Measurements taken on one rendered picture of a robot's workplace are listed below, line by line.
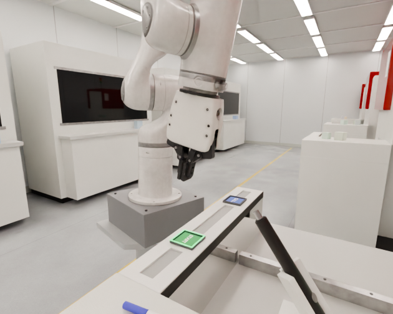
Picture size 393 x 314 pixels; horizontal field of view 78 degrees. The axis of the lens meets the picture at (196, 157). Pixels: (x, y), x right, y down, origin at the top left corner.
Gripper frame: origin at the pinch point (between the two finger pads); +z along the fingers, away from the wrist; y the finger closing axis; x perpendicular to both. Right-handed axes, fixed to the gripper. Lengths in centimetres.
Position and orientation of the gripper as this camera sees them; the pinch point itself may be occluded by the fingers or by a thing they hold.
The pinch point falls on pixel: (186, 169)
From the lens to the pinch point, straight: 49.3
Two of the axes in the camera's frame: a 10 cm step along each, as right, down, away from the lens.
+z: -1.8, 9.4, 3.0
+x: -5.2, 1.7, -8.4
